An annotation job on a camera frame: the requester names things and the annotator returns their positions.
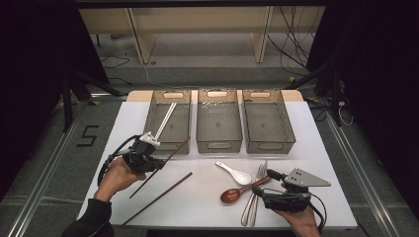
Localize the smoky clear plastic bin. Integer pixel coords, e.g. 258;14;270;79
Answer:
140;89;193;156
196;87;244;154
241;88;296;155

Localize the person's right hand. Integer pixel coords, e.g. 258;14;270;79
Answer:
273;205;321;233

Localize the white plug with cable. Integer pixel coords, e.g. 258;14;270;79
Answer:
338;101;354;126

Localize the white table sheet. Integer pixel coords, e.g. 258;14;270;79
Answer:
75;100;359;229

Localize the aluminium floor rail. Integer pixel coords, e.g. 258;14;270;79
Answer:
324;112;401;237
6;98;83;237

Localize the brown wooden spoon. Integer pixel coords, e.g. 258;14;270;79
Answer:
219;175;273;204

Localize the right hand-held gripper cable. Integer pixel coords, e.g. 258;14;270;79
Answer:
309;194;328;233

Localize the person's left hand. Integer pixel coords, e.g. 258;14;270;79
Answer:
94;157;147;202

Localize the left hand-held gripper cable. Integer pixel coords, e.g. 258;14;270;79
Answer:
97;134;141;187

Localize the metal fork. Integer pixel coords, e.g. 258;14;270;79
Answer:
240;164;266;227
247;160;270;227

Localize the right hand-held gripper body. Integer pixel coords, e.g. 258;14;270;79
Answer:
261;167;332;213

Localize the black curtain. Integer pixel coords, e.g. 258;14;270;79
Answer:
0;0;110;198
305;0;419;218

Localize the black floor cable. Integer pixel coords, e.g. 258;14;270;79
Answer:
99;53;131;69

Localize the hand-held gripper cable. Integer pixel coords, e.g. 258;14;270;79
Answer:
97;134;141;187
309;194;328;233

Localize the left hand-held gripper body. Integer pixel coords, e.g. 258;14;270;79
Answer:
123;131;160;175

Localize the black metal stand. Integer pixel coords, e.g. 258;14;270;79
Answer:
286;58;344;127
60;70;123;132

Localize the beige wooden desk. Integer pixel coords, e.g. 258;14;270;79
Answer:
78;6;325;65

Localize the white floor cable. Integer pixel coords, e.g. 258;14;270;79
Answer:
141;62;199;91

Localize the white ceramic spoon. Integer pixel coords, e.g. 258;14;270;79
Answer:
214;160;253;187

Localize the bundle of hanging black cables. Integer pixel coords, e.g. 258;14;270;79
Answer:
267;6;317;77

